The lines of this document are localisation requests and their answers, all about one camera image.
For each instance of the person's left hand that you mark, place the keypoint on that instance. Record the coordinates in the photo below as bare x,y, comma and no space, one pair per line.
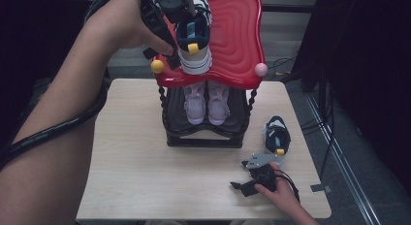
132,27

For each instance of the purple sandal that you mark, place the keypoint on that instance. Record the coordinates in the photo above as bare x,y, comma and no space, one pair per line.
217,105
194,107

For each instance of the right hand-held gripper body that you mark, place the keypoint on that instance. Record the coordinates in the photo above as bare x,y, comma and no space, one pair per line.
263,176

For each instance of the navy and white sneaker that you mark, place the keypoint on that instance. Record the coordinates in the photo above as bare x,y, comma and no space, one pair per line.
195,57
276,137

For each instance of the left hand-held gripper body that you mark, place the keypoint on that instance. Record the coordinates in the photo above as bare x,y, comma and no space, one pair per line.
171,6

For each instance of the grey tape piece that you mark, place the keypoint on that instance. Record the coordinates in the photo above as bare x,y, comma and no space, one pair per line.
321,188

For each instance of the metal floor rail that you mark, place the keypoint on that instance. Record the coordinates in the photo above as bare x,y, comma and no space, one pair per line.
345,163

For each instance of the red and black shoe rack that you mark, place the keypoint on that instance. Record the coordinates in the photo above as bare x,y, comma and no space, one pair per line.
236,40

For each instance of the dark curtain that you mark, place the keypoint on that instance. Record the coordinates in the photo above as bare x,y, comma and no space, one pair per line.
365,73
19,40

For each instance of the person's right hand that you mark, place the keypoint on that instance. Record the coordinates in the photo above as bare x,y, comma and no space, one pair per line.
284,196

